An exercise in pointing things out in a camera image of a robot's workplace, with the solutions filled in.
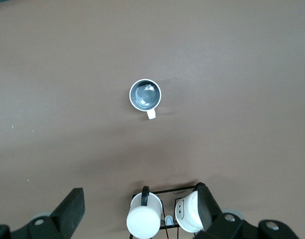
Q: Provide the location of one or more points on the white mug with smiley face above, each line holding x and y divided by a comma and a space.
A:
188, 214

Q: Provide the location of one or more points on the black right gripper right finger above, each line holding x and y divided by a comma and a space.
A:
209, 216

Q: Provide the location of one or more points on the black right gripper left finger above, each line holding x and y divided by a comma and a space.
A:
65, 216

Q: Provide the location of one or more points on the white ribbed mug grey inside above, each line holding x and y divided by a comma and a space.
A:
145, 94

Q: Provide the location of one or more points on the small grey rack hook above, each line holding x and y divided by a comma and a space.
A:
168, 221

